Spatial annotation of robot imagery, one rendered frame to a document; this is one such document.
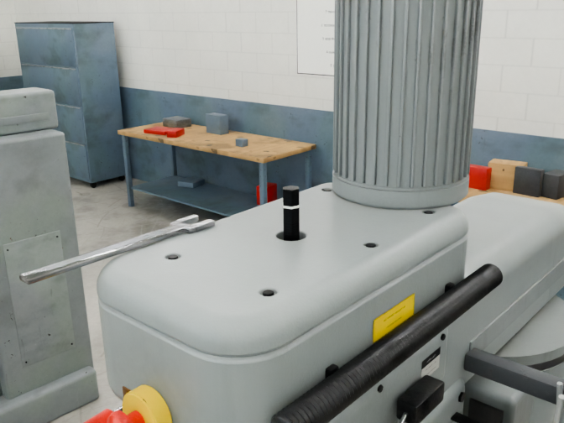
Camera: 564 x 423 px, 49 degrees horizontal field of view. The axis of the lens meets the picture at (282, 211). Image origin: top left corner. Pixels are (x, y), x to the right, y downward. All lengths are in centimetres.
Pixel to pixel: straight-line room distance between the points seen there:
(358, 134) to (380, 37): 13
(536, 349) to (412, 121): 56
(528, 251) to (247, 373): 74
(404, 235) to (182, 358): 31
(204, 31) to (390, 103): 631
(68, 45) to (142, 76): 91
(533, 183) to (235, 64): 348
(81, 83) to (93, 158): 92
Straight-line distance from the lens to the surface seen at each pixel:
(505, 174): 469
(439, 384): 86
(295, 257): 69
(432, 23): 82
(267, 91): 649
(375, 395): 79
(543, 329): 131
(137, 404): 67
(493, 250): 112
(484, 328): 109
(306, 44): 611
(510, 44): 511
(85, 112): 799
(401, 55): 82
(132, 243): 74
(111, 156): 826
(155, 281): 65
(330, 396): 62
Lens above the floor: 216
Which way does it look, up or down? 18 degrees down
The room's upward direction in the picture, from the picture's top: 1 degrees counter-clockwise
